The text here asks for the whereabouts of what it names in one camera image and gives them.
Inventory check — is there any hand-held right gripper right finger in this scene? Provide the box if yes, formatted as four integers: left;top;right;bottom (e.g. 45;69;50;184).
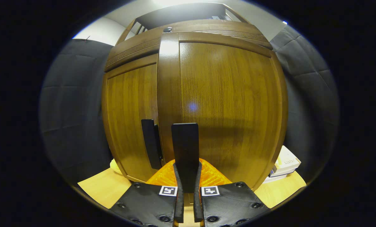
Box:
193;159;270;227

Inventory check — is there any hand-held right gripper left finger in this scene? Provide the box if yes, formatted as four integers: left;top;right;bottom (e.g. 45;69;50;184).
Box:
109;160;184;227

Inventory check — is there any black door handle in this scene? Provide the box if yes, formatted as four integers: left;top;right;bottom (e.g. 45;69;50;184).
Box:
171;123;199;193
141;119;163;170

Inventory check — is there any wooden shoe cabinet door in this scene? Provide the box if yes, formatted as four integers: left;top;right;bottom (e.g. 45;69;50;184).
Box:
101;54;163;183
157;32;288;191

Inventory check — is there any wooden double-door shoe cabinet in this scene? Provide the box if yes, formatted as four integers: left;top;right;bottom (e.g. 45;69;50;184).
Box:
101;3;288;191

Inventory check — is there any cream cover book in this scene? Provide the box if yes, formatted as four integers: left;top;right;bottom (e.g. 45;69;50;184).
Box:
272;145;302;174

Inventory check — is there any black backdrop cloth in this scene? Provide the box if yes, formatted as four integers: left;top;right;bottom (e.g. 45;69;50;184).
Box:
39;25;339;186

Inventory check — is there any long ceiling light panel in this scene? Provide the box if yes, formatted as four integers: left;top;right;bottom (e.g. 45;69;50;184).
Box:
153;0;207;7

